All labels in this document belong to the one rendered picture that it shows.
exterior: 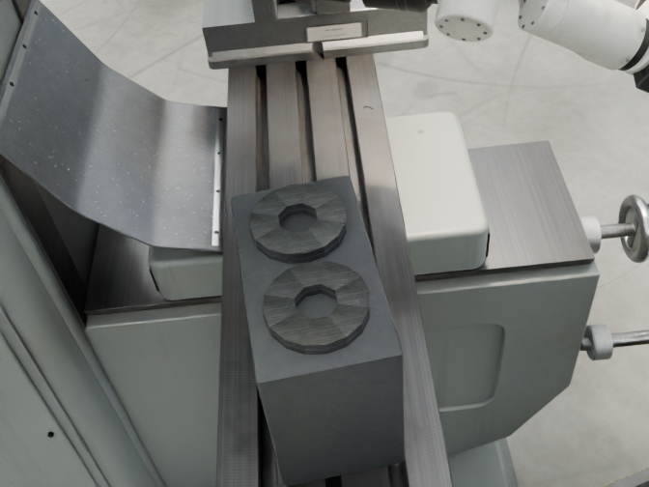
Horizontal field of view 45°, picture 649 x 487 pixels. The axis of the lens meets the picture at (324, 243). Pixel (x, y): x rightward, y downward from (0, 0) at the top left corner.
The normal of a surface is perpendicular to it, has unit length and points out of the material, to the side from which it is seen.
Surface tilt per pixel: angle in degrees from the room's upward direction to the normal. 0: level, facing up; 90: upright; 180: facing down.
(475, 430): 90
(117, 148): 45
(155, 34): 0
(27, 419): 88
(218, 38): 90
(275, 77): 0
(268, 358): 0
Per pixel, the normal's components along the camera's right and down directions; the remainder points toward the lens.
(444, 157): -0.08, -0.67
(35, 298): 0.70, 0.47
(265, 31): 0.05, 0.74
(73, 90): 0.84, -0.40
